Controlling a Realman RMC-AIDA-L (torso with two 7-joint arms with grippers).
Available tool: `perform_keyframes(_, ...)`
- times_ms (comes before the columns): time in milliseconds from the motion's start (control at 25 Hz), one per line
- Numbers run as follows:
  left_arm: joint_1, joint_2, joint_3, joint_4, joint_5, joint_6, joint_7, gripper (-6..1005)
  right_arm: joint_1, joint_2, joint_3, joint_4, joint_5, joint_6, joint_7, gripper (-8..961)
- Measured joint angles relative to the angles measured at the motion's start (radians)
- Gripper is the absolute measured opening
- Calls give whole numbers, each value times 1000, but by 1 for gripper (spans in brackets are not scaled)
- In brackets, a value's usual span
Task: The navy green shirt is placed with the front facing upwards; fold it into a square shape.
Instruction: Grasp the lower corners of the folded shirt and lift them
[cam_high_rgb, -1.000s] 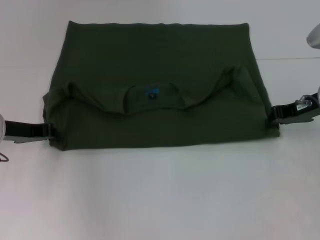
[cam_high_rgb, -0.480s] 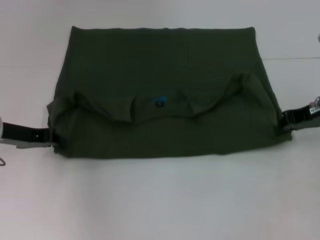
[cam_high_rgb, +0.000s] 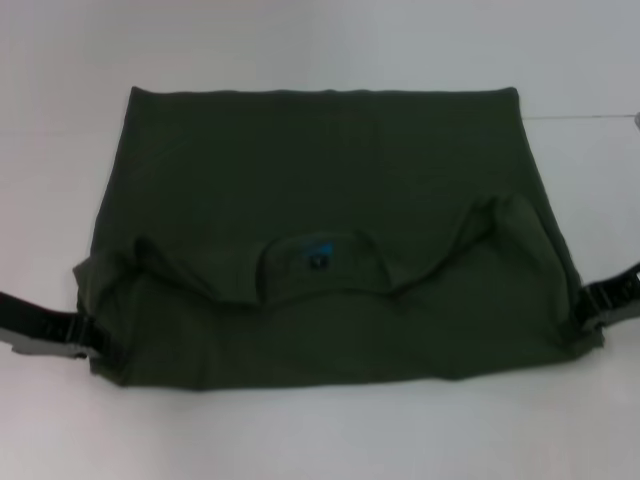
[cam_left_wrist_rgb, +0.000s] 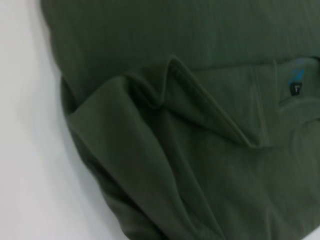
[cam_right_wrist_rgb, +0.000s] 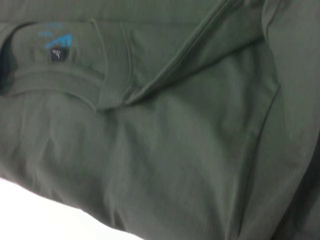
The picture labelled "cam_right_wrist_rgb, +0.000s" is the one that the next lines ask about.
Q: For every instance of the dark green FREE t-shirt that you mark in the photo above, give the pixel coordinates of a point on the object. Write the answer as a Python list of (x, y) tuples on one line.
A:
[(175, 112)]

